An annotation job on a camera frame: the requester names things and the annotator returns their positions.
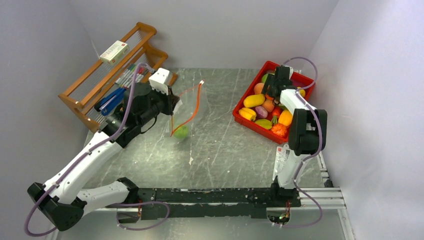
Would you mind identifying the yellow mango toy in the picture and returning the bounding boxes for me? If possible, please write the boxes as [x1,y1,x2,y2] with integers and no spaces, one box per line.
[243,94,266,108]

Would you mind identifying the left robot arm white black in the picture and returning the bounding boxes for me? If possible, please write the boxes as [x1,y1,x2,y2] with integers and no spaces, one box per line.
[27,82,179,231]

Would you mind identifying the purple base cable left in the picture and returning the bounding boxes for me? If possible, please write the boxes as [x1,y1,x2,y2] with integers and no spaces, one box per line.
[115,201,171,232]

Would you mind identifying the green cabbage toy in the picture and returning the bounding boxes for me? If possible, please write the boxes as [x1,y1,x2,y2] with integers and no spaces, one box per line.
[261,73,269,84]

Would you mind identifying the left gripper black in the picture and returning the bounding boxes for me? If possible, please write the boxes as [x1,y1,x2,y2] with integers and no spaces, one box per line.
[138,84,180,127]

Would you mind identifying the green lime toy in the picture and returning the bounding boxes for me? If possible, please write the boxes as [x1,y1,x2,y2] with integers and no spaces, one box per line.
[173,124,190,140]

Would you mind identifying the peach toy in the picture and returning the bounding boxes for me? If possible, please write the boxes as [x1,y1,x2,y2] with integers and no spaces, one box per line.
[253,82,265,95]

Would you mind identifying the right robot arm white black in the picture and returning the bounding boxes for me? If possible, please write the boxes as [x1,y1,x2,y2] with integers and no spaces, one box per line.
[262,65,328,207]

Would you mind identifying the blue stapler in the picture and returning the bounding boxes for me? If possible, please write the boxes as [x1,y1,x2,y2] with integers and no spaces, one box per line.
[94,87,127,116]

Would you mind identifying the yellow green starfruit toy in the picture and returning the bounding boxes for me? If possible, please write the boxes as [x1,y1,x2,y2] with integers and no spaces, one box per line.
[254,119,273,130]

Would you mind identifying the clear zip top bag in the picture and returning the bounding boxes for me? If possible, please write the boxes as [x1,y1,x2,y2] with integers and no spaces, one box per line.
[165,79,208,145]

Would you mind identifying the wooden shelf rack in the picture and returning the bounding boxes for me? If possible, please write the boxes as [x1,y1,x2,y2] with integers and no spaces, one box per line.
[58,22,168,133]

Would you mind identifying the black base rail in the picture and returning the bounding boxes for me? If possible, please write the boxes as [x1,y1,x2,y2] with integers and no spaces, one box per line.
[122,186,301,220]

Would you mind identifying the bundle of coloured markers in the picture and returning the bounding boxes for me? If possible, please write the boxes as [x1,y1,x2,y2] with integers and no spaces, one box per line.
[115,64,149,89]

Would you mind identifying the white box on top shelf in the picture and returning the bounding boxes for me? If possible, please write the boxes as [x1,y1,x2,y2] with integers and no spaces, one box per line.
[99,40,129,66]

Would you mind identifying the orange bell pepper toy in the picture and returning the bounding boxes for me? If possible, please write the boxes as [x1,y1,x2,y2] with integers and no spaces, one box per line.
[278,110,293,127]

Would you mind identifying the purple onion toy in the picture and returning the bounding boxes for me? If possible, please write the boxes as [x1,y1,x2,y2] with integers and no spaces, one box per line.
[254,105,268,119]

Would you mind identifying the red plastic food bin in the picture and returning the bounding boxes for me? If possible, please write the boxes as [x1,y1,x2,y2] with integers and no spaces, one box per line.
[232,60,316,145]

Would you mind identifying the yellow bell pepper toy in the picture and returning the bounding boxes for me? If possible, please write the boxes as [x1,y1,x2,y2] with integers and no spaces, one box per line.
[297,87,306,98]

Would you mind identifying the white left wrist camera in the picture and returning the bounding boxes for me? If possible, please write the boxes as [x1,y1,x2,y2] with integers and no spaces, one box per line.
[148,67,173,96]

